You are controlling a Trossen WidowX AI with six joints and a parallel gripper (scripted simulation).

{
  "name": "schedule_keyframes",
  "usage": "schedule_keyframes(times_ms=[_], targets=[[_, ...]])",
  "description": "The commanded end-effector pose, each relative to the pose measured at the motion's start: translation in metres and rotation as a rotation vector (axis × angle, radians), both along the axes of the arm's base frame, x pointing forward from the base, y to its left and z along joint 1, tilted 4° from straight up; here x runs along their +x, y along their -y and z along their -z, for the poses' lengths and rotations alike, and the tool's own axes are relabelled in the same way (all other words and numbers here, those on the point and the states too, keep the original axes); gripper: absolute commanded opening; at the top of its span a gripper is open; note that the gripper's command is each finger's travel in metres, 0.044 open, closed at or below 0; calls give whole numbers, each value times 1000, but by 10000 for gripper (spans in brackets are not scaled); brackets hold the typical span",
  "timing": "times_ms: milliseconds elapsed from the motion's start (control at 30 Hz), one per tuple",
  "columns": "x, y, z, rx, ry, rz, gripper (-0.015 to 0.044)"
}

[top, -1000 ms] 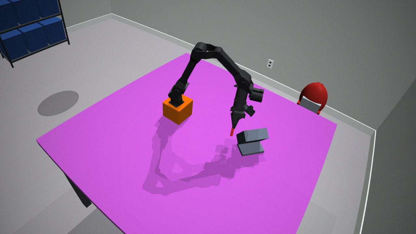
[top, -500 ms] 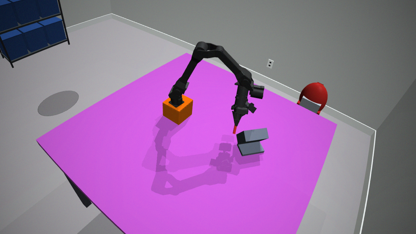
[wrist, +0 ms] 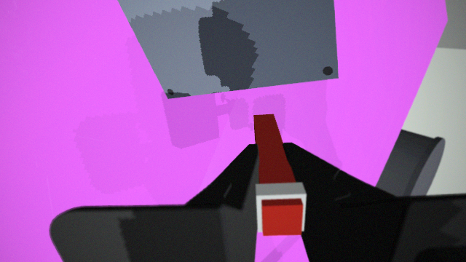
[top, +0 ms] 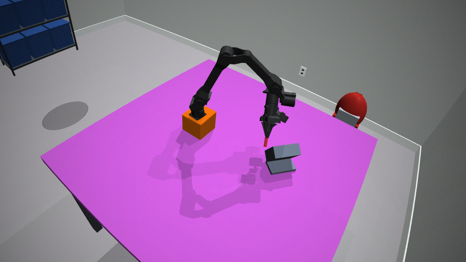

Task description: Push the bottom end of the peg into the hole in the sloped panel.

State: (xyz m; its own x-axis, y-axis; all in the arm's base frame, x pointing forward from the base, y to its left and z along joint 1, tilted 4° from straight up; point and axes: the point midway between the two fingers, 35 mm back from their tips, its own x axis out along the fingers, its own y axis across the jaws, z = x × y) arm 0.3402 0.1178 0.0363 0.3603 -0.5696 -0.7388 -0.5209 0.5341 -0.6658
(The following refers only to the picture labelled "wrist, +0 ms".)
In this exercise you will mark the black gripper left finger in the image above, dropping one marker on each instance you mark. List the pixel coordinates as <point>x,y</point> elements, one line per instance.
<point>219,224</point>

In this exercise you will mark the grey sloped panel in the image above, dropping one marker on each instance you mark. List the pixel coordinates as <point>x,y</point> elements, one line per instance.
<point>198,47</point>

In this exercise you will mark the red square peg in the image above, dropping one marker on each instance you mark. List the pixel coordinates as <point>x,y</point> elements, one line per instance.
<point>280,201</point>

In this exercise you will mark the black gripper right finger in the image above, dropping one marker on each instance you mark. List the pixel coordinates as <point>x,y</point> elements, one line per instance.
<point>349,220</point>

